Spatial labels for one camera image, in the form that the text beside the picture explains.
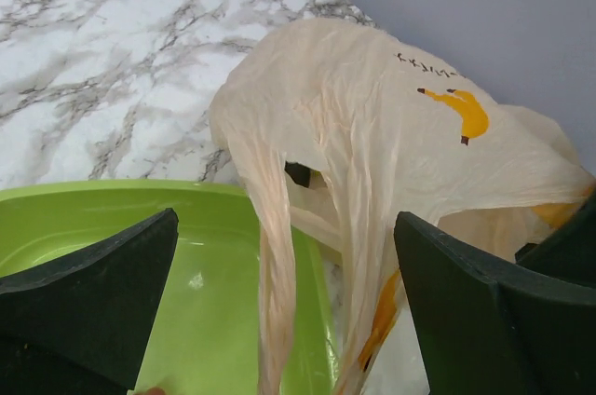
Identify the green plastic tray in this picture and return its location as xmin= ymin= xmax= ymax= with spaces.
xmin=0 ymin=179 xmax=339 ymax=395

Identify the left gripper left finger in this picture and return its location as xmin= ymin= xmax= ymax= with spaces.
xmin=1 ymin=209 xmax=179 ymax=394

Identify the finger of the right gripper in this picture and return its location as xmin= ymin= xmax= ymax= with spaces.
xmin=515 ymin=191 xmax=595 ymax=288

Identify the fake yellow banana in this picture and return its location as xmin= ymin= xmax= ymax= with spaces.
xmin=532 ymin=184 xmax=595 ymax=229

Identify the translucent orange plastic bag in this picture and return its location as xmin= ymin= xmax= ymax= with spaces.
xmin=210 ymin=18 xmax=595 ymax=394

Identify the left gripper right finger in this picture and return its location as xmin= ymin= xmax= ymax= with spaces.
xmin=394 ymin=211 xmax=595 ymax=394

